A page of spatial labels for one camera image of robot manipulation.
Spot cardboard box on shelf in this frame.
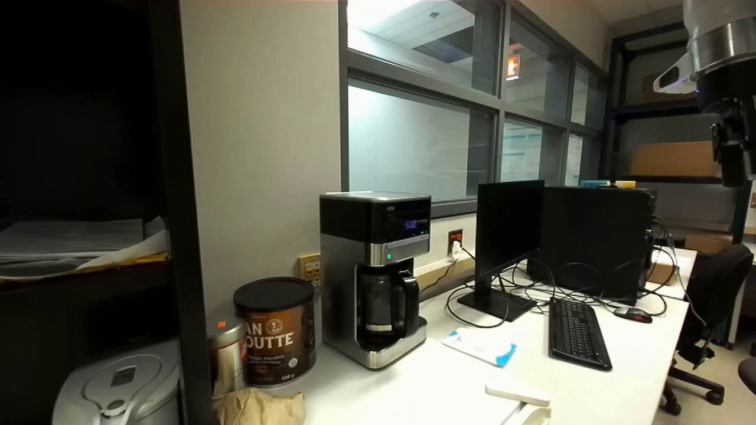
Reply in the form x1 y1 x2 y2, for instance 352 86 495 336
629 142 718 178

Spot black office chair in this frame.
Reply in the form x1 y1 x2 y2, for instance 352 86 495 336
659 244 756 418

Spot white rice cooker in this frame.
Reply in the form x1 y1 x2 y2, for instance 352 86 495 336
51 340 181 425

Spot black shelf unit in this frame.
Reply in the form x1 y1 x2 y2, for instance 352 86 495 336
0 0 213 425

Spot small steel canister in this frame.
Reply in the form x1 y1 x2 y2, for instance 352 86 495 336
210 319 246 397

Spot black and steel coffee machine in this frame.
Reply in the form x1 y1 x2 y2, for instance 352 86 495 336
318 192 429 371

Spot black computer monitor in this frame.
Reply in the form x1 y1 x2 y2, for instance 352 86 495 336
526 186 652 302
461 179 543 321

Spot black cables on desk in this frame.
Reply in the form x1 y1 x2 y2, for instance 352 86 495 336
441 234 683 332

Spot black keyboard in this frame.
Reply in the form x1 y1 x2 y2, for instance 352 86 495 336
548 301 611 371

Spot glass coffee carafe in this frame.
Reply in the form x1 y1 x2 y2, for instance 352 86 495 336
356 269 417 351

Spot stack of papers on shelf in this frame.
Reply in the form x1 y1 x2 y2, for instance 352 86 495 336
0 220 169 281

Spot black computer monitor left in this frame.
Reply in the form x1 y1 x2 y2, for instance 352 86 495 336
461 179 543 321

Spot black computer mouse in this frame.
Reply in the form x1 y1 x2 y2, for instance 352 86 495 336
613 309 652 325

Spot black computer monitor right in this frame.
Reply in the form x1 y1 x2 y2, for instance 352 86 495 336
526 186 652 302

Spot wall power outlet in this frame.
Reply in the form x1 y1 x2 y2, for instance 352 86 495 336
447 229 463 258

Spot white and blue paper booklet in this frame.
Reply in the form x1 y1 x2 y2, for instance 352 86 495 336
441 328 516 368

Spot brown Van Houtte coffee can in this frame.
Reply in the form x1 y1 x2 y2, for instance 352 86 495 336
233 276 315 386

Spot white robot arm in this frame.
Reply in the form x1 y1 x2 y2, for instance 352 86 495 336
652 0 756 186

